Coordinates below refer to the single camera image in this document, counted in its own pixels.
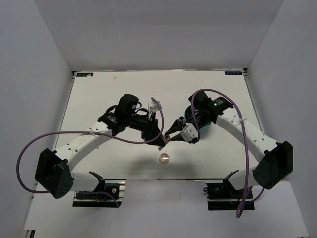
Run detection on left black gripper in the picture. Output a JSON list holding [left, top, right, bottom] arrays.
[[126, 111, 165, 147]]

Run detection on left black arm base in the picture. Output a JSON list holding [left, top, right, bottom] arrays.
[[72, 180, 126, 208]]

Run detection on blue corner label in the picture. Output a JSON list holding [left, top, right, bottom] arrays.
[[76, 72, 93, 77], [224, 71, 243, 76]]

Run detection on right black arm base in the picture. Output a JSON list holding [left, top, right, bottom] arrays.
[[203, 182, 244, 211]]

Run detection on left blue corner label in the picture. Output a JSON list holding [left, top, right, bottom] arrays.
[[76, 72, 93, 77]]

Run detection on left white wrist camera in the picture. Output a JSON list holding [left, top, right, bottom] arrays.
[[148, 98, 161, 115]]

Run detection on eyeshadow palette clear case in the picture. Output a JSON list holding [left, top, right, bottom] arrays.
[[158, 135, 170, 151]]

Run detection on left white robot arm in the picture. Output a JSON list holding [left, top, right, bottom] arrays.
[[35, 94, 164, 199]]

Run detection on right blue corner label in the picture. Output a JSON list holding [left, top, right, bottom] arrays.
[[224, 71, 243, 76]]

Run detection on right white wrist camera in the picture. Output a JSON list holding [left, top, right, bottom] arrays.
[[180, 124, 198, 144]]

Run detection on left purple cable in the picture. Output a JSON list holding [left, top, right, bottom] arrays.
[[16, 97, 166, 194]]

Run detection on teal round organizer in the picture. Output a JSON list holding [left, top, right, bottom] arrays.
[[184, 106, 211, 136]]

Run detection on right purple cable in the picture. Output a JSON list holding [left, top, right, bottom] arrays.
[[190, 88, 264, 219]]

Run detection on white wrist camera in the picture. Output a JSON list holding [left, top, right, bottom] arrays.
[[148, 98, 161, 115], [180, 124, 198, 144]]

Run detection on purple cable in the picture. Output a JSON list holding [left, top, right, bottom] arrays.
[[190, 88, 264, 219], [16, 97, 166, 194]]

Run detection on round beige powder compact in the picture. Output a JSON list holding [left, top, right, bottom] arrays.
[[159, 153, 170, 164]]

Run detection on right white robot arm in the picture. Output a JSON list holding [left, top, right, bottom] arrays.
[[165, 91, 293, 198]]

